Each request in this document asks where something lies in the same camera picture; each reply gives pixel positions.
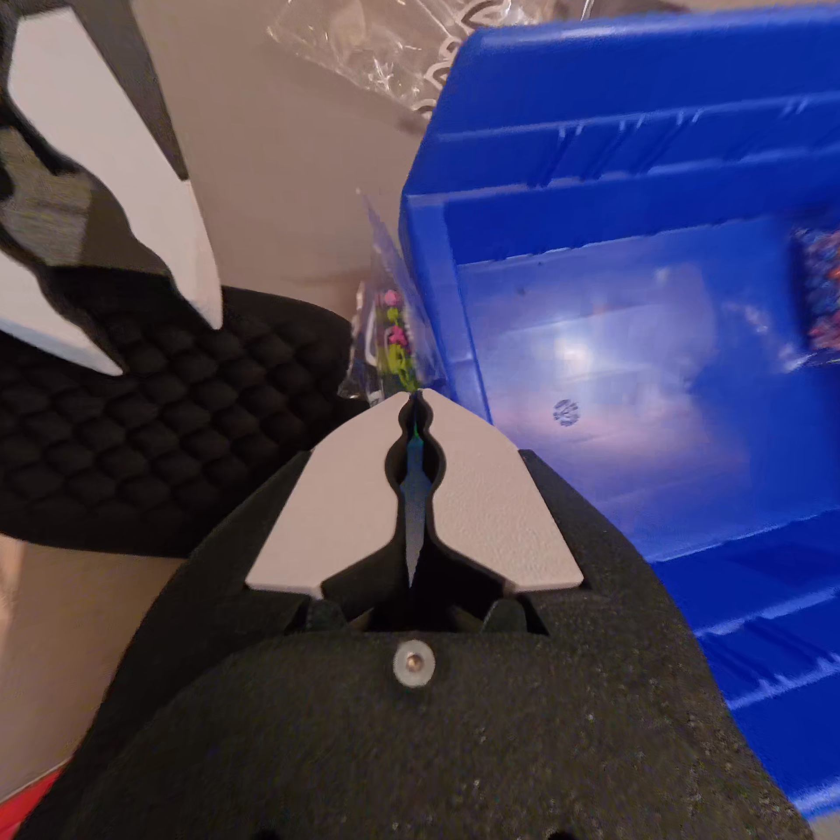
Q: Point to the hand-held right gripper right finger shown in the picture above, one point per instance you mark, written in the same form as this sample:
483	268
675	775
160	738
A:
499	512

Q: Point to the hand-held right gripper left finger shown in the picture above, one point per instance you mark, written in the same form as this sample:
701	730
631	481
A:
341	512

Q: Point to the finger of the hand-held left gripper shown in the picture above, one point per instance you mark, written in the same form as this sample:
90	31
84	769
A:
98	111
46	308

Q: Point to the small bag of colourful bricks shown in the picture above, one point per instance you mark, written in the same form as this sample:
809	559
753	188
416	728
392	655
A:
823	295
394	328

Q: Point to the blue plastic bin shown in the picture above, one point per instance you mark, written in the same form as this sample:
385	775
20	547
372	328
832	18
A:
623	164

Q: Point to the grey desk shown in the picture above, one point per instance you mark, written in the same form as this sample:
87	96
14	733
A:
275	197

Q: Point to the black textured chair armrest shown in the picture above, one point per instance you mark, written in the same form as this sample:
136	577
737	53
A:
164	446

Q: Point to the empty clear plastic bag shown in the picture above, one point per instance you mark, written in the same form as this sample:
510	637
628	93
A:
394	46

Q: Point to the red brick frame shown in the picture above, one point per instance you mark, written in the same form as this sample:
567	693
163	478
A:
33	804

